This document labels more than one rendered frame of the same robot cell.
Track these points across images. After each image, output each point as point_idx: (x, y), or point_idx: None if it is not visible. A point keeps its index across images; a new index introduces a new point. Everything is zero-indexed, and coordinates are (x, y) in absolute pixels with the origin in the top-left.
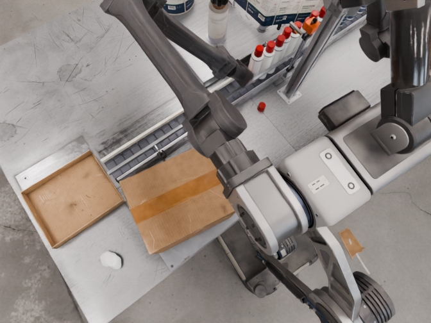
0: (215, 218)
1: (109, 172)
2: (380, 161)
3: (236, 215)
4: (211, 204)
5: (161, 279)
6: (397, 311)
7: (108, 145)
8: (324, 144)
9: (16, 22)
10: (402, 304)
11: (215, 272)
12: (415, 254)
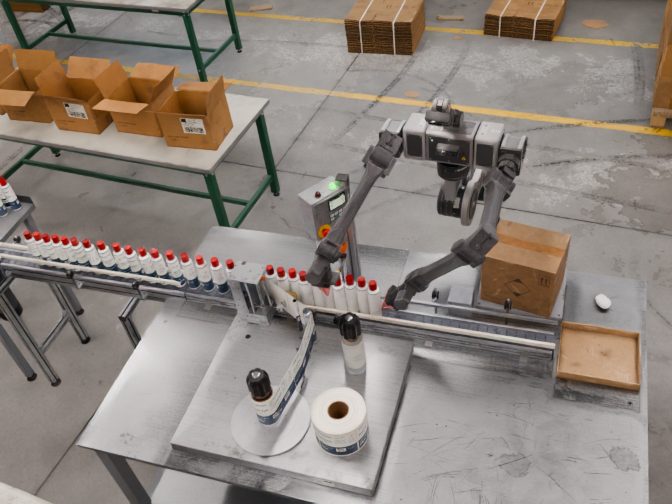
0: (519, 223)
1: (556, 321)
2: (468, 124)
3: None
4: (513, 229)
5: (577, 272)
6: (418, 222)
7: (537, 372)
8: (479, 136)
9: None
10: (409, 222)
11: None
12: (357, 231)
